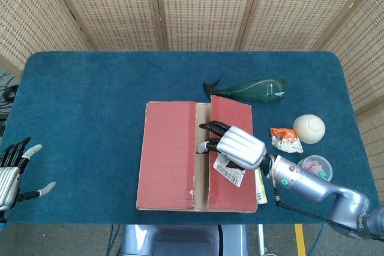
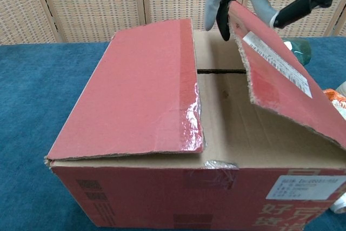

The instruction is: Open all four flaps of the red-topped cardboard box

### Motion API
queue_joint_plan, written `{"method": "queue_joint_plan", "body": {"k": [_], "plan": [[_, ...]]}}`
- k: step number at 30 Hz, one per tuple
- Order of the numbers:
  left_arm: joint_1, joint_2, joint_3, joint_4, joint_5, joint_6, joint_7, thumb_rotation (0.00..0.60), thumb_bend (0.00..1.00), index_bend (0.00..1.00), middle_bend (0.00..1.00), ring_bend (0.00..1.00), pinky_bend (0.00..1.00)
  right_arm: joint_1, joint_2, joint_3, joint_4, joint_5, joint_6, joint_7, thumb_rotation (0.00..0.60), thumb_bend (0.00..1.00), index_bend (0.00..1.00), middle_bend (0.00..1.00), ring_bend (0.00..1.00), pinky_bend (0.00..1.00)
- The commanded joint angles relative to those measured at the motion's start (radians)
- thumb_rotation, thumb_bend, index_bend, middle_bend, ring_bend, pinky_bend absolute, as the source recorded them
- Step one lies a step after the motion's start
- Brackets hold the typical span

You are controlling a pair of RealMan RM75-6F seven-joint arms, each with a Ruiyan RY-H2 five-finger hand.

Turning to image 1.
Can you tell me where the blue carpet table mat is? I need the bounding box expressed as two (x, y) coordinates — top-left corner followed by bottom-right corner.
(0, 51), (379, 226)

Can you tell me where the blue floor cable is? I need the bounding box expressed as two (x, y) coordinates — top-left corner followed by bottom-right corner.
(308, 224), (326, 256)

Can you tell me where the woven bamboo folding screen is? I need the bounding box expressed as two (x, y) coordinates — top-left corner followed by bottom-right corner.
(0, 0), (384, 179)

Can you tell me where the beige round ball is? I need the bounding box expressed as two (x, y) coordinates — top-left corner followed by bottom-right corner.
(293, 114), (326, 144)

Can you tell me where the green plastic spray bottle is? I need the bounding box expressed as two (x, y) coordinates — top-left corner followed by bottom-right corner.
(202, 78), (287, 104)

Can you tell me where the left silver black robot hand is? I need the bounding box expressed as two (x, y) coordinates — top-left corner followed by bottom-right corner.
(0, 137), (57, 212)

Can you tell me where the red cardboard shipping box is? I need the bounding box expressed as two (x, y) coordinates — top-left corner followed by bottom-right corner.
(136, 94), (259, 213)

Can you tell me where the orange white snack packet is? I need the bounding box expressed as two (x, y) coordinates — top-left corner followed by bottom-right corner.
(269, 127), (304, 153)

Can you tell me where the white yellow-green packet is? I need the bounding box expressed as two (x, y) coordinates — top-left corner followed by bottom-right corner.
(255, 168), (268, 205)

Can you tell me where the black floor cable bundle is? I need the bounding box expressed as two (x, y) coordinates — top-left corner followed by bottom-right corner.
(0, 70), (20, 110)

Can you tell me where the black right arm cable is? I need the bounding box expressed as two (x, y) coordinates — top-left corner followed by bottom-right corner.
(274, 188), (334, 222)

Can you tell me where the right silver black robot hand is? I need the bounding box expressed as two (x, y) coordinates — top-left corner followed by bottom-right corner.
(195, 120), (267, 170)

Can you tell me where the grey robot torso base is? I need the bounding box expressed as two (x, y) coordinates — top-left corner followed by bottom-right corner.
(119, 224), (250, 256)

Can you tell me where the clear tub of binder clips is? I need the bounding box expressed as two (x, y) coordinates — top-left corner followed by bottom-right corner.
(296, 155), (334, 182)

